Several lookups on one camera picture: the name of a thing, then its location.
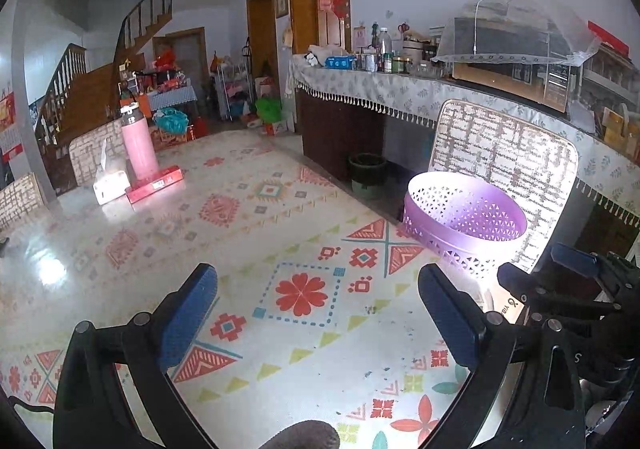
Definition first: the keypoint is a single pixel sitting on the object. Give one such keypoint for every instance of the beige tissue box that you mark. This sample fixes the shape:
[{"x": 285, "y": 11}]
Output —
[{"x": 112, "y": 186}]

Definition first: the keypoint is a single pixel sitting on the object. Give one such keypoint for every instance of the small desk calendar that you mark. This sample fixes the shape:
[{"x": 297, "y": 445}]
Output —
[{"x": 359, "y": 38}]

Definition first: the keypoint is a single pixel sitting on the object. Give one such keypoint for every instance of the green plastic bag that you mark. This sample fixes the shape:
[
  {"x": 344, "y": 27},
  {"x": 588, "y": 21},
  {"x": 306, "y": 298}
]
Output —
[{"x": 269, "y": 110}]

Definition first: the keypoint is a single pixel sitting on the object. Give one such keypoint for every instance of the leaf print tasselled cloth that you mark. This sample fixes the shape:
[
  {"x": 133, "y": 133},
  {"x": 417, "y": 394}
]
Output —
[{"x": 400, "y": 94}]

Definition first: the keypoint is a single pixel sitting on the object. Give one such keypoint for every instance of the wooden staircase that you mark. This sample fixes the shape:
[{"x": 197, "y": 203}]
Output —
[{"x": 85, "y": 89}]

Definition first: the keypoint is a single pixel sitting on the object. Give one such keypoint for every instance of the blue checkered cloth table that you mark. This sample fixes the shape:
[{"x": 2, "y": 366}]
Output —
[{"x": 172, "y": 96}]

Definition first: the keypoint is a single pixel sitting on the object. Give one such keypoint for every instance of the red flat box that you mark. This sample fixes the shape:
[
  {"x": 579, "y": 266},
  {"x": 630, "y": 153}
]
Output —
[{"x": 152, "y": 185}]

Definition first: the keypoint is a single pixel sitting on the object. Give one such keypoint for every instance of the beige round canister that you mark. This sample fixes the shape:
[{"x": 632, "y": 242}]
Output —
[{"x": 413, "y": 56}]

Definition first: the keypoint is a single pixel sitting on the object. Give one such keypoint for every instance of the pink thermos bottle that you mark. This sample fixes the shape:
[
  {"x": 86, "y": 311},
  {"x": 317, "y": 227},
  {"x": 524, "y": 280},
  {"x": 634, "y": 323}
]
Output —
[{"x": 140, "y": 149}]

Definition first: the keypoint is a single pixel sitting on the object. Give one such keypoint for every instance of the purple plastic basket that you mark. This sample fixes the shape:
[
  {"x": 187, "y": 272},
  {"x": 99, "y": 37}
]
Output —
[{"x": 450, "y": 239}]

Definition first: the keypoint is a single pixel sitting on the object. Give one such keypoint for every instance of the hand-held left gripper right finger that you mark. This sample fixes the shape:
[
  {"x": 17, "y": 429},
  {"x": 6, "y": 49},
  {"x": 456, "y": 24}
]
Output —
[{"x": 447, "y": 319}]

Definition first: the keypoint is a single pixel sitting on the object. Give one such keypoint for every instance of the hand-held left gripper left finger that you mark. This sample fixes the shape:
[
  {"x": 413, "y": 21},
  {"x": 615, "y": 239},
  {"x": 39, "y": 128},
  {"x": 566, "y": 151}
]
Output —
[{"x": 187, "y": 319}]

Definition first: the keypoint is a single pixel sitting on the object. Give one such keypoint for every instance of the dark plastic bucket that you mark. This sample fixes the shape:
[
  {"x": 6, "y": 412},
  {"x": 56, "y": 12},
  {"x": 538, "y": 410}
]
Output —
[{"x": 367, "y": 174}]

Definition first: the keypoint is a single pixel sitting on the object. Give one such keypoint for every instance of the white black plush toy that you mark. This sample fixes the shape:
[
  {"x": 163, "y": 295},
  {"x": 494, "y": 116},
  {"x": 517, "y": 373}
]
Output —
[{"x": 315, "y": 58}]

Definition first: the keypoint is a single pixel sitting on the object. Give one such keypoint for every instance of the white storage rack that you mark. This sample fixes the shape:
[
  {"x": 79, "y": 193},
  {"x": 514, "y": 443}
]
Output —
[{"x": 232, "y": 89}]

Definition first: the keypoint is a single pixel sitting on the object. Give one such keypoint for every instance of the yellow cardboard box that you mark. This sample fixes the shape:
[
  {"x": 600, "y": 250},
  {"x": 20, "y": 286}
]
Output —
[{"x": 616, "y": 124}]

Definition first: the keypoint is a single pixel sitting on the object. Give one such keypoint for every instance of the patterned tablecloth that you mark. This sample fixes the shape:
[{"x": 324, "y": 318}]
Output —
[{"x": 250, "y": 229}]

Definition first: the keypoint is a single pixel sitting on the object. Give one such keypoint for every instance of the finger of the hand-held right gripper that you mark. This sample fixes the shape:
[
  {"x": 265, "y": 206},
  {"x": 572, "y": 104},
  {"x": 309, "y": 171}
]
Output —
[
  {"x": 530, "y": 291},
  {"x": 575, "y": 259}
]

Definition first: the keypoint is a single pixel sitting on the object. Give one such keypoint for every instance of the blue packet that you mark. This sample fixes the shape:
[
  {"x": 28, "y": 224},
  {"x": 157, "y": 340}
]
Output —
[{"x": 340, "y": 62}]

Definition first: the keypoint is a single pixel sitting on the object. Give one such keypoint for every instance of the red wall calendar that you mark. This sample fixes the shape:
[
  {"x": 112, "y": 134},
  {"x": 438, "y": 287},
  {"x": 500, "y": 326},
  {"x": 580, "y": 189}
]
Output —
[{"x": 10, "y": 129}]

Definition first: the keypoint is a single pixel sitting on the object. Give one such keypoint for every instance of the dark wooden sideboard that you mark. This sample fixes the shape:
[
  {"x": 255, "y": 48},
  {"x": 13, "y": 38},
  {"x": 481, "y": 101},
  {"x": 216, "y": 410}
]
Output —
[{"x": 335, "y": 134}]

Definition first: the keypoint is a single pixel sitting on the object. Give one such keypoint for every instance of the clear plastic bottle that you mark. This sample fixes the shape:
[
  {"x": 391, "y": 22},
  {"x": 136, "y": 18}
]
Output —
[{"x": 384, "y": 49}]

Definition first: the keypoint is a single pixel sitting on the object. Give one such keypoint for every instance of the mesh food cover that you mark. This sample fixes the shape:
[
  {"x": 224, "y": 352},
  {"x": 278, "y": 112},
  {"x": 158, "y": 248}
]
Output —
[{"x": 500, "y": 24}]

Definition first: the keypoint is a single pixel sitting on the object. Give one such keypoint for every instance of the teal plastic bag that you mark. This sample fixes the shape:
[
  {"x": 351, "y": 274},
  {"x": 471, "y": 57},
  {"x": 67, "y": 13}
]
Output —
[{"x": 171, "y": 121}]

